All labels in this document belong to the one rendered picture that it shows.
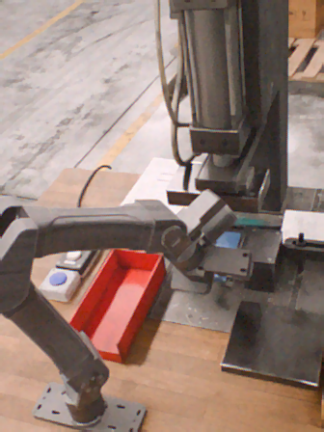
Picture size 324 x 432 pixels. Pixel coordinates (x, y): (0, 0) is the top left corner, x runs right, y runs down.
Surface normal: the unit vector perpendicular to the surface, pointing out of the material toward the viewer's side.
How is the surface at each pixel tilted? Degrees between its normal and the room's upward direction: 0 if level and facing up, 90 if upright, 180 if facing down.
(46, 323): 89
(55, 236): 92
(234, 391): 0
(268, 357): 0
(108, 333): 0
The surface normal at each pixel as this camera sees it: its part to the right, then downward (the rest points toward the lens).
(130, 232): 0.33, 0.43
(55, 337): 0.54, 0.45
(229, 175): -0.15, -0.77
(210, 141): -0.34, 0.62
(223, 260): -0.29, -0.33
